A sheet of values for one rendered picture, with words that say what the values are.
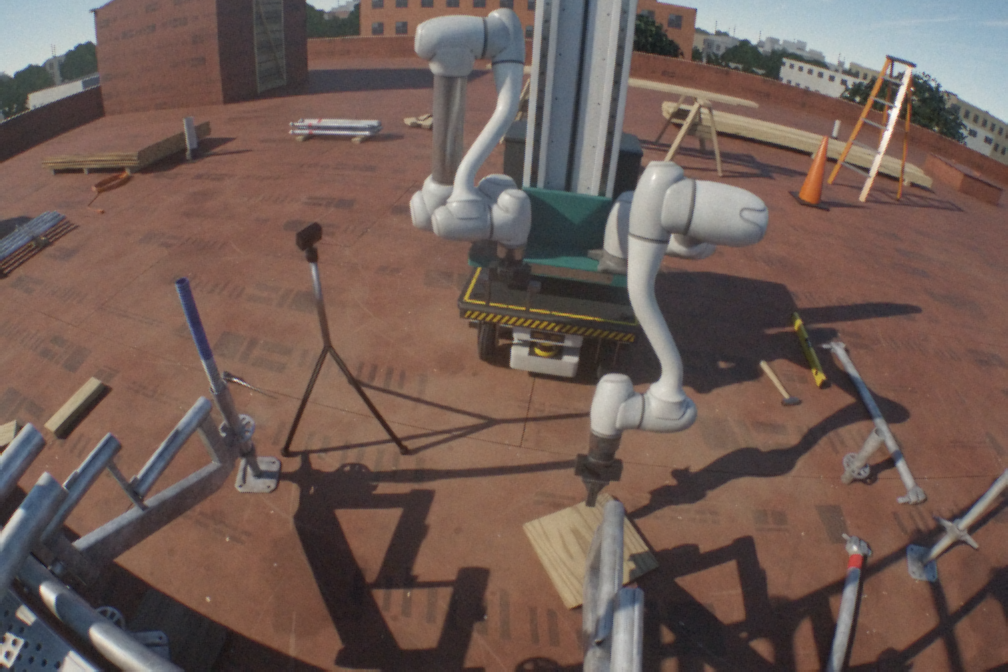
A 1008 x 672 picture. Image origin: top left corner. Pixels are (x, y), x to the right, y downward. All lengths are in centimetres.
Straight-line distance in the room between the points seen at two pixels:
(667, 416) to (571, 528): 46
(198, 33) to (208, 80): 92
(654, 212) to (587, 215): 76
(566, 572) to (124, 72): 1127
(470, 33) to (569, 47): 47
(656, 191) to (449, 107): 71
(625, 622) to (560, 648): 58
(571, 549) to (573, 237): 112
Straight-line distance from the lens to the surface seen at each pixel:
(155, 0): 1055
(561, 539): 149
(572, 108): 181
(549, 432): 176
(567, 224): 185
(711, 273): 305
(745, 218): 112
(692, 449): 185
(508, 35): 147
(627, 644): 80
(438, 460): 166
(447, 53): 143
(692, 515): 167
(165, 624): 158
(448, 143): 155
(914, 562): 205
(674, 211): 109
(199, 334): 133
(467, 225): 137
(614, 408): 127
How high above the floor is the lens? 131
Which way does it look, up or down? 32 degrees down
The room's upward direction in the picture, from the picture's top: 4 degrees clockwise
